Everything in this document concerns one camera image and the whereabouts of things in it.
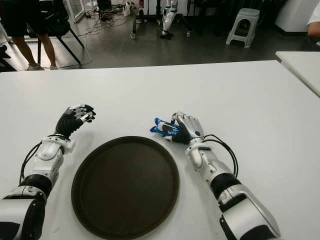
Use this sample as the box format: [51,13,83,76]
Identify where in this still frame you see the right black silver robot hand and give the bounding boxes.
[164,111,206,145]

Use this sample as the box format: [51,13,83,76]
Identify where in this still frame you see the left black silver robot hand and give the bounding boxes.
[54,103,97,140]

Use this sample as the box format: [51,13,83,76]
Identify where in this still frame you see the blue Oreo cookie packet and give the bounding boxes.
[149,117,180,138]

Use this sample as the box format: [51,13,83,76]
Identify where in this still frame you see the clear floor mat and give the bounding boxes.
[14,37,93,71]

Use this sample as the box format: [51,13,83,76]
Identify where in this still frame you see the round dark brown tray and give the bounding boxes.
[71,135,181,240]

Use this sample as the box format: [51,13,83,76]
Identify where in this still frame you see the black chair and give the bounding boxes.
[0,44,12,72]
[27,0,85,65]

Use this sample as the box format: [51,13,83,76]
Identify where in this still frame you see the person in black shorts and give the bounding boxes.
[0,0,70,72]

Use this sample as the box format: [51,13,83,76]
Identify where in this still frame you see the white side table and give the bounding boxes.
[274,51,320,98]

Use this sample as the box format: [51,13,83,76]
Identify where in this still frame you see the white plastic stool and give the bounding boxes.
[225,7,261,49]

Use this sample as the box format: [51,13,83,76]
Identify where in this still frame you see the white bag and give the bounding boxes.
[122,1,135,17]

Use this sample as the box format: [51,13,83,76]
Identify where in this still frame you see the white cabinet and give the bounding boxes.
[274,0,320,33]

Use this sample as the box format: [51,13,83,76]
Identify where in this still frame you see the person in white shirt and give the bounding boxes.
[306,9,320,47]

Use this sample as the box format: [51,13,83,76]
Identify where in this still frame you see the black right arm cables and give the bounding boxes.
[203,134,240,177]

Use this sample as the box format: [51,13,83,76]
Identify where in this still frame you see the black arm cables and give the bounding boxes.
[203,134,240,177]
[19,139,43,186]

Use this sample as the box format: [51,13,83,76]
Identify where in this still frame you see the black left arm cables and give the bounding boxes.
[19,139,43,186]

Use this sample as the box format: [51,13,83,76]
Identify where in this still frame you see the black wheeled gantry frame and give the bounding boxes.
[128,0,198,40]

